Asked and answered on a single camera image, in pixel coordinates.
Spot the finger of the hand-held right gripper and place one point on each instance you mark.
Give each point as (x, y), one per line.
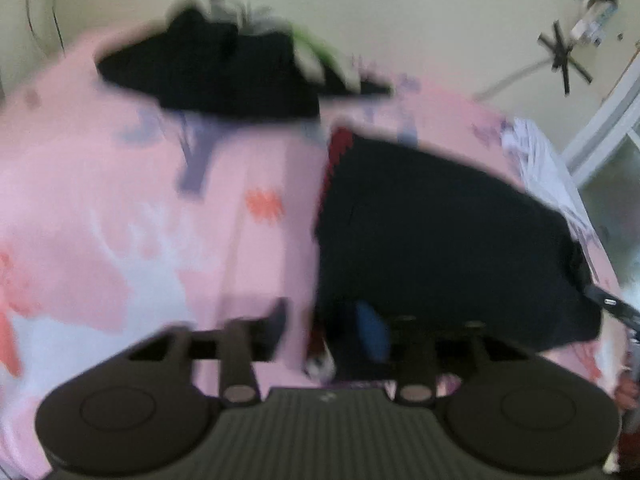
(612, 306)

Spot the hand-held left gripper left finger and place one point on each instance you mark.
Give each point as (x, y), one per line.
(275, 332)

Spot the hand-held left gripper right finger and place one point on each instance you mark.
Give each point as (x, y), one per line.
(372, 335)

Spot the black deer print sweater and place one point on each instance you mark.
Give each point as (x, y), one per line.
(440, 240)

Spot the black green striped garment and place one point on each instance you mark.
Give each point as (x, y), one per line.
(225, 75)

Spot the white cloth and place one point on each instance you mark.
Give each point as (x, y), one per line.
(545, 170)

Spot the pink floral bedsheet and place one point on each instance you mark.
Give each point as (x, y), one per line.
(100, 185)

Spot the white door frame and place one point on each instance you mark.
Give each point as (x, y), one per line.
(600, 130)

